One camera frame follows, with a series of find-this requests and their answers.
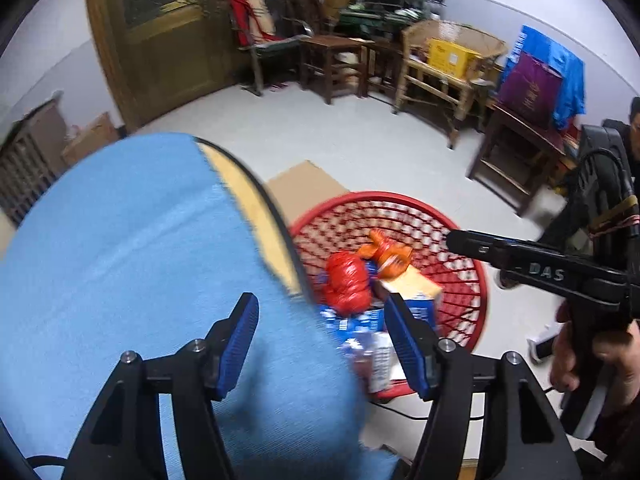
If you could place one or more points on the white shoe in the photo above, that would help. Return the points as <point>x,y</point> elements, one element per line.
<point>545,342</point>

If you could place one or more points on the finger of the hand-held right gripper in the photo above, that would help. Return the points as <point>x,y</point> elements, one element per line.
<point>475,247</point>

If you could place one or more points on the grey wooden crib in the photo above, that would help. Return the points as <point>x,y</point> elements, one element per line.
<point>27,160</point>

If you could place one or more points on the dark wooden side table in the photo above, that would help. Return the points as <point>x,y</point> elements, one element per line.
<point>525,135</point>

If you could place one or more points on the dark wooden chair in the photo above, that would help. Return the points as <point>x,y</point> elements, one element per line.
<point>307,12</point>

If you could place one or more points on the blue garment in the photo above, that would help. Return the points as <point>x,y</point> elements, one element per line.
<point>570,75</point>

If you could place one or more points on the small brown carton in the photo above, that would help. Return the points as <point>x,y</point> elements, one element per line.
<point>337,2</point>

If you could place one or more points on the red plastic mesh basket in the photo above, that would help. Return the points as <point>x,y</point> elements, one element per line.
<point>450,230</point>

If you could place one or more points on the purple paper bag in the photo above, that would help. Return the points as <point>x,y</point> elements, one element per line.
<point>530,90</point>

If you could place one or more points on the orange-red wrapper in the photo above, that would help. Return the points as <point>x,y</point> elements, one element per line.
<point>387,257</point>

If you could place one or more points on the orange and white medicine box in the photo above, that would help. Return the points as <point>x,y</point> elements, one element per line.
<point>410,285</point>

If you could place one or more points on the dark wooden stool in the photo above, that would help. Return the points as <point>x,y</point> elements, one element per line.
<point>385,60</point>
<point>332,47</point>

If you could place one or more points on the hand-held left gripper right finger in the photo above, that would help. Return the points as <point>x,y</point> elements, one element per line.
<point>410,355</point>

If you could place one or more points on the green computer desk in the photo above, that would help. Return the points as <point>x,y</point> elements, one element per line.
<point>380,20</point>

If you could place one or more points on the wooden double door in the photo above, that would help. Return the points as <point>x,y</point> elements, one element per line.
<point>175,45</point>

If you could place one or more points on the yellow cardboard box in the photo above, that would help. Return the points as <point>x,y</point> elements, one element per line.
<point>452,57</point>

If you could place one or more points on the person's right hand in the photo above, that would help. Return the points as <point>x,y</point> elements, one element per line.
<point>625,365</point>

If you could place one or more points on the red plastic bag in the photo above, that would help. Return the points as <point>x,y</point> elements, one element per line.
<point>350,282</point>

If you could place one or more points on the round wooden table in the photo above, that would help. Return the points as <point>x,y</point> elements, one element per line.
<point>250,210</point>

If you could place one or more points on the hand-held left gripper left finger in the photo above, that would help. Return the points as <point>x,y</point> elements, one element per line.
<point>237,347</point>

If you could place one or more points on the flat cardboard sheet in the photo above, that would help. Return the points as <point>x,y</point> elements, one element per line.
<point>305,190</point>

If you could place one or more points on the black backpack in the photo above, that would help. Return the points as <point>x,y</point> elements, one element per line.
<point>595,185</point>

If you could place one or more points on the blue toothpaste box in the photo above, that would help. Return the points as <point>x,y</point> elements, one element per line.
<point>360,322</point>

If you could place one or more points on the brown cardboard box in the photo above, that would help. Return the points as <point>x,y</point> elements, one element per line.
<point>92,140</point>

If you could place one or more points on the person's right forearm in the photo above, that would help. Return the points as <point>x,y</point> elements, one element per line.
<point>622,450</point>

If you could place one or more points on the red striped cloth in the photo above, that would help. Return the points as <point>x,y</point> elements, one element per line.
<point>245,20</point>

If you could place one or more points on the wicker armchair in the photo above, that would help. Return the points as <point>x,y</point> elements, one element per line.
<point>425,80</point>

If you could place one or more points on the metal frame chair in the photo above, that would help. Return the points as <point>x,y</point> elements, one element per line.
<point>265,60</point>

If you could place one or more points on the white carton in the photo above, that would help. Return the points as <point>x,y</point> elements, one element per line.
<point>385,360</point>

